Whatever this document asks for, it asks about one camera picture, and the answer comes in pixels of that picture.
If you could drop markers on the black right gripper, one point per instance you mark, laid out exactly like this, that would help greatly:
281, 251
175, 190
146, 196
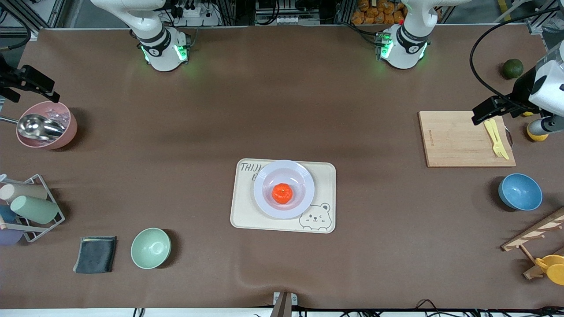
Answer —
13, 79

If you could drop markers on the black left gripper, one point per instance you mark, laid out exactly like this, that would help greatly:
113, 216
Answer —
521, 91

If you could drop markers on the pale lavender round plate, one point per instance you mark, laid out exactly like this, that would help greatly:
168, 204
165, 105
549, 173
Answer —
284, 169

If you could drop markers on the small orange fruit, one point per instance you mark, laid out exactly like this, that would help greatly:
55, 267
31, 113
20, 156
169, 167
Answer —
282, 193

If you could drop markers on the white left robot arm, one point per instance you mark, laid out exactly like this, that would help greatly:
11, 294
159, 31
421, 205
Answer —
407, 48

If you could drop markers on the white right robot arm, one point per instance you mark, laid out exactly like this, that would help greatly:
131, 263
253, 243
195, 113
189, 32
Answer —
161, 53

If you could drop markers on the yellow plastic fork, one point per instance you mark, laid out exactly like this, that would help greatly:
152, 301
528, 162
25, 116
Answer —
492, 137

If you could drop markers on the yellow plastic knife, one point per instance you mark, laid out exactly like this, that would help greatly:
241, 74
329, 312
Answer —
499, 137

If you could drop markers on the yellow lemon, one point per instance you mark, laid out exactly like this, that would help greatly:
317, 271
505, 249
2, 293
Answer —
528, 114
537, 137

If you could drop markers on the clear ice cubes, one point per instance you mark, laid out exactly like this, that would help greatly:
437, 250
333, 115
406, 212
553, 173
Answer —
61, 116

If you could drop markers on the bamboo cutting board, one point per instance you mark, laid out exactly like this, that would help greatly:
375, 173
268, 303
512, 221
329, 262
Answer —
458, 141

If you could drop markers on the shiny metal scoop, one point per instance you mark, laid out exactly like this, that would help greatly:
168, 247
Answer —
37, 127

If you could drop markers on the dark green lime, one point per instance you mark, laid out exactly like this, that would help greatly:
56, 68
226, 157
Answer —
513, 69

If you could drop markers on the pink bowl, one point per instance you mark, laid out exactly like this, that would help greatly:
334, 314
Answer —
66, 136

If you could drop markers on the blue bowl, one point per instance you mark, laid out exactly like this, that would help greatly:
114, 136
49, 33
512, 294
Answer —
520, 192

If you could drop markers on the beige cup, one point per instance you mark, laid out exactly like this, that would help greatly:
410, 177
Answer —
24, 192

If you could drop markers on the mint green cup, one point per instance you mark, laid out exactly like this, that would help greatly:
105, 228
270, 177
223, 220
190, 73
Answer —
35, 210

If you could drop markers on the wooden peg dish rack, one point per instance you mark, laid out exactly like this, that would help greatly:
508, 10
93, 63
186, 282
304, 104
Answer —
535, 233

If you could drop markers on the dark blue cup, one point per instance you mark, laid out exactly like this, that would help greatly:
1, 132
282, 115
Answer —
6, 214

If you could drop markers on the bag of oranges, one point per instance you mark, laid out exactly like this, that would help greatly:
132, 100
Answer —
374, 13

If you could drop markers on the lavender cup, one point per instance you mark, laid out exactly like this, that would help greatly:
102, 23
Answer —
9, 237

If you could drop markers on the yellow plastic cup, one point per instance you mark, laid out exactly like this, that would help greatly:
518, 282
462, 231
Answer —
555, 269

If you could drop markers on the white power strip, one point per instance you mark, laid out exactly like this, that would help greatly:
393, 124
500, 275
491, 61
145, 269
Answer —
286, 20
198, 18

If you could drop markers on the folded grey cloth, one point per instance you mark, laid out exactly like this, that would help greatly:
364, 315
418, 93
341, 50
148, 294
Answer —
94, 255

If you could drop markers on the mint green bowl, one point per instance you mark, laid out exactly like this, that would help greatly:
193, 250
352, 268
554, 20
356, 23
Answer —
150, 248

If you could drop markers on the cream tray with bear print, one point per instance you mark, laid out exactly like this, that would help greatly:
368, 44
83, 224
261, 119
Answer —
246, 215

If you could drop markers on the aluminium frame profile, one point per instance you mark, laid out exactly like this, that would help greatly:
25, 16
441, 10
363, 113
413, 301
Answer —
535, 27

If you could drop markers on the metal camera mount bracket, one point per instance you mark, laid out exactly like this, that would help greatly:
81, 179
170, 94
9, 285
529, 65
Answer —
283, 304

